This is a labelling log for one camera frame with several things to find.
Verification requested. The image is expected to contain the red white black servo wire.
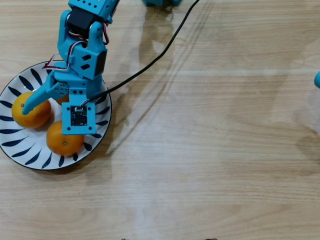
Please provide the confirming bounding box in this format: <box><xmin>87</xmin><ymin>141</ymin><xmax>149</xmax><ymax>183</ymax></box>
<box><xmin>41</xmin><ymin>41</ymin><xmax>89</xmax><ymax>72</ymax></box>
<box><xmin>101</xmin><ymin>22</ymin><xmax>112</xmax><ymax>46</ymax></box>

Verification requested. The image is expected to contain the blue wrist camera module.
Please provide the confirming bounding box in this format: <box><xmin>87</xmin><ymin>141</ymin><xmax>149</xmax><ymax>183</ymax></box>
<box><xmin>60</xmin><ymin>86</ymin><xmax>97</xmax><ymax>136</ymax></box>

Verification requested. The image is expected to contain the white plate blue petal pattern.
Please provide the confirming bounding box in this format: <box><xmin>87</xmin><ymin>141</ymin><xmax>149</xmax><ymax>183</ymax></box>
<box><xmin>0</xmin><ymin>59</ymin><xmax>113</xmax><ymax>172</ymax></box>

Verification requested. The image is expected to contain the black camera cable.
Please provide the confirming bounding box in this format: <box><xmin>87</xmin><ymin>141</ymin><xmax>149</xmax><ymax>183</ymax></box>
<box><xmin>86</xmin><ymin>0</ymin><xmax>201</xmax><ymax>103</ymax></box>

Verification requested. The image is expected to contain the yellowish orange fruit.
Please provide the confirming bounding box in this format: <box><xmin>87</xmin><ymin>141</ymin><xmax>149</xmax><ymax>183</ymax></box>
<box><xmin>11</xmin><ymin>91</ymin><xmax>53</xmax><ymax>130</ymax></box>

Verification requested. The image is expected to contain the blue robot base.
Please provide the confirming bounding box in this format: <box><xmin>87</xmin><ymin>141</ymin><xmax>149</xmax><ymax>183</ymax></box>
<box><xmin>141</xmin><ymin>0</ymin><xmax>183</xmax><ymax>7</ymax></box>

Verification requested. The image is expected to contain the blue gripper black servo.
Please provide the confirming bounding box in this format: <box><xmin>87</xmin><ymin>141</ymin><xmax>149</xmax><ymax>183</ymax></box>
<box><xmin>21</xmin><ymin>68</ymin><xmax>103</xmax><ymax>116</ymax></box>

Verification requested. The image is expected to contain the small deep orange fruit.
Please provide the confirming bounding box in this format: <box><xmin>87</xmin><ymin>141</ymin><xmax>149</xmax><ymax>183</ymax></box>
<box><xmin>46</xmin><ymin>120</ymin><xmax>85</xmax><ymax>158</ymax></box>

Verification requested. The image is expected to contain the large deep orange fruit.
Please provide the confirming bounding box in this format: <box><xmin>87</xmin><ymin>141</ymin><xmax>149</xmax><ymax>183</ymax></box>
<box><xmin>54</xmin><ymin>94</ymin><xmax>71</xmax><ymax>106</ymax></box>

